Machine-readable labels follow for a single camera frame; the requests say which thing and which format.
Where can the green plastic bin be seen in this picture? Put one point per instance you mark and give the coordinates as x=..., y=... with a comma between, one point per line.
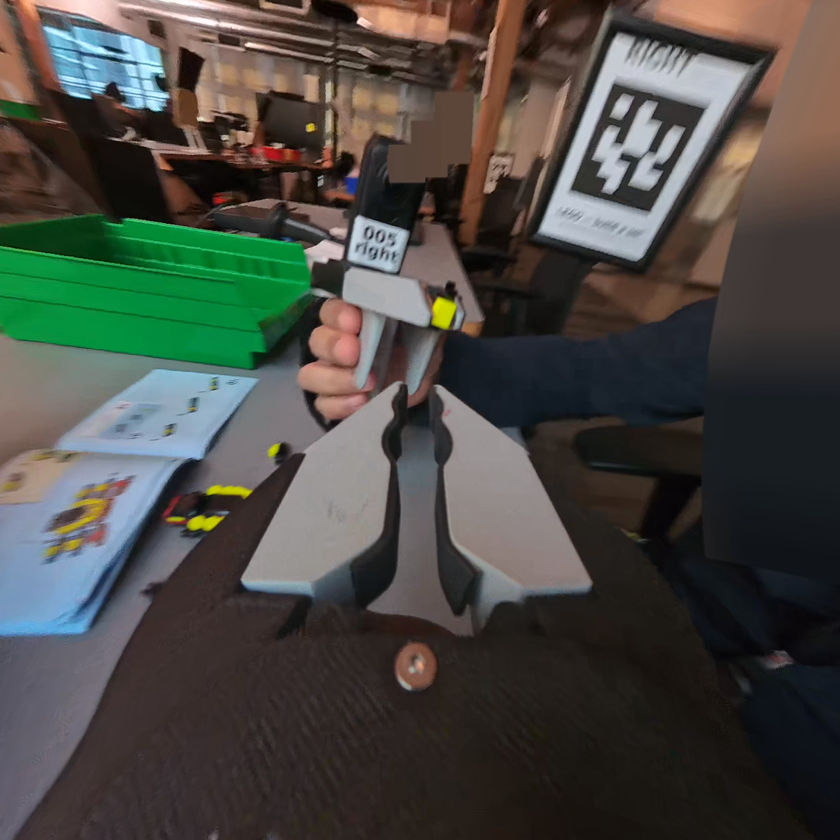
x=131, y=295

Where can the yellow and black lego piece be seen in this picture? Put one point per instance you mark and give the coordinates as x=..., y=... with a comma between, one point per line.
x=443, y=313

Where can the black device on table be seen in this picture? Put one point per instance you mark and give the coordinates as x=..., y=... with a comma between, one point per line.
x=262, y=222

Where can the framed black white marker sign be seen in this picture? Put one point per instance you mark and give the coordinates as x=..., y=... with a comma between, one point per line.
x=646, y=144

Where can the wooden post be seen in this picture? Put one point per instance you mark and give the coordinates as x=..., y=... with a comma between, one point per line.
x=495, y=118

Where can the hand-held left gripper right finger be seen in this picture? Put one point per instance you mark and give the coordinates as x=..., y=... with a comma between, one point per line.
x=505, y=512

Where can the black armrest office chair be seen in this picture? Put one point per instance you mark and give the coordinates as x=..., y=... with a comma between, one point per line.
x=630, y=446

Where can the person's dark blue clothing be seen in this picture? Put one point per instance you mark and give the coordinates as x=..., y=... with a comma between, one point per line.
x=787, y=722

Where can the person's right forearm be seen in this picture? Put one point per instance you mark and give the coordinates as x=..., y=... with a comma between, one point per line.
x=558, y=374

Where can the black computer monitor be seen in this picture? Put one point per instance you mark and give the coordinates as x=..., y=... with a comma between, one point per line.
x=293, y=119

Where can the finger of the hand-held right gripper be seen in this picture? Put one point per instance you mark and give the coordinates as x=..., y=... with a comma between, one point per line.
x=387, y=292

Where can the black yellow lego car build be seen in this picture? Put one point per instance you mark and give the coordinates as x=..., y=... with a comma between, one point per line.
x=207, y=508

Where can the small lego instruction booklet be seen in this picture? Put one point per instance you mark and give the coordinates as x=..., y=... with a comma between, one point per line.
x=157, y=413

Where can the small yellow black lego piece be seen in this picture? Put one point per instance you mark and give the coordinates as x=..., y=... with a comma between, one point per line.
x=278, y=451

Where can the person's right hand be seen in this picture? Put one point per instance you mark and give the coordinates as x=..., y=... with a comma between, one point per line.
x=334, y=367

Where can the white paper sheets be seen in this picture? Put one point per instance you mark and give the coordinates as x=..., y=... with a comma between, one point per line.
x=327, y=246

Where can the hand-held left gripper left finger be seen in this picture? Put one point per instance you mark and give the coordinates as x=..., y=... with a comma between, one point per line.
x=315, y=512

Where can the large lego instruction booklet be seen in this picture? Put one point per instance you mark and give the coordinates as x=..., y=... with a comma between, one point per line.
x=72, y=538

